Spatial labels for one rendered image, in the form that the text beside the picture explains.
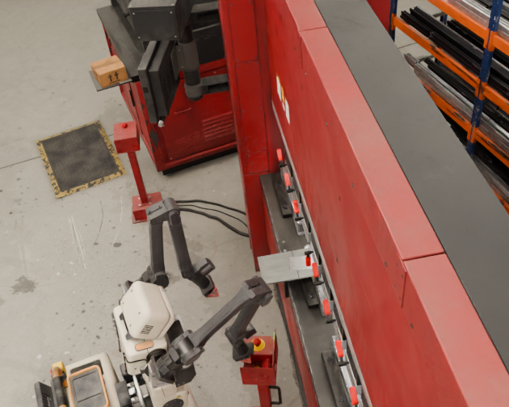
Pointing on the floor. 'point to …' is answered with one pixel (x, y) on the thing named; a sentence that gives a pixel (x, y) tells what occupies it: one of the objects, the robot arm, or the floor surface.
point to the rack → (470, 74)
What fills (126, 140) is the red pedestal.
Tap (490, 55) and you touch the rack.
